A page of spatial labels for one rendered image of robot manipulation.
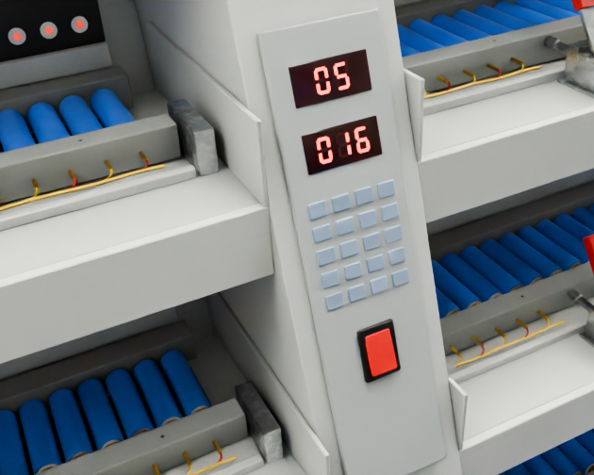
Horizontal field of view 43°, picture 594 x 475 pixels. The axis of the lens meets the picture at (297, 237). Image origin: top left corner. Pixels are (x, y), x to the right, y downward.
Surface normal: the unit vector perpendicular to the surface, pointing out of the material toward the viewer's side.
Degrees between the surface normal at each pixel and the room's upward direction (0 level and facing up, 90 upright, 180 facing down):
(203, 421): 18
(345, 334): 90
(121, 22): 90
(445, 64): 108
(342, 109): 90
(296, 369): 90
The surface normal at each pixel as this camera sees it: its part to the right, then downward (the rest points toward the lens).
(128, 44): 0.40, 0.20
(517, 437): 0.44, 0.47
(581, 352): -0.05, -0.83
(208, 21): -0.90, 0.29
